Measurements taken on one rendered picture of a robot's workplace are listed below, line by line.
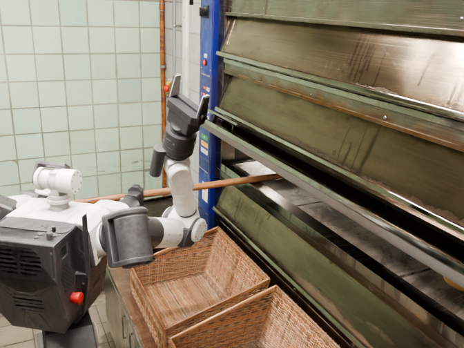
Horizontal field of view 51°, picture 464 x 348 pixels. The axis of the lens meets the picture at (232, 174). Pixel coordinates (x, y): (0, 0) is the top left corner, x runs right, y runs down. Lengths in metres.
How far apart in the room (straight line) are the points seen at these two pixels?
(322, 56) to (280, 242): 0.79
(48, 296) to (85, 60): 1.98
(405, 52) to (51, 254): 1.04
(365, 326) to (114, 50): 2.17
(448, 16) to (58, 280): 1.13
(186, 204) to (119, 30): 1.80
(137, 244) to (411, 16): 0.92
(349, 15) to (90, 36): 1.84
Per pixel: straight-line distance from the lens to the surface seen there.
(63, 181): 1.36
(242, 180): 2.16
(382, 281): 1.56
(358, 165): 1.53
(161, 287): 2.52
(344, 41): 1.62
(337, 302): 1.76
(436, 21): 1.35
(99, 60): 3.09
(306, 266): 1.90
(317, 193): 1.48
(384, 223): 1.28
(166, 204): 2.68
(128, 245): 1.30
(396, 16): 1.45
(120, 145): 3.22
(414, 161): 1.39
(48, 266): 1.26
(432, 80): 1.32
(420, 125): 1.36
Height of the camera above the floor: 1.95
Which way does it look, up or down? 19 degrees down
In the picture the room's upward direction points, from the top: 2 degrees clockwise
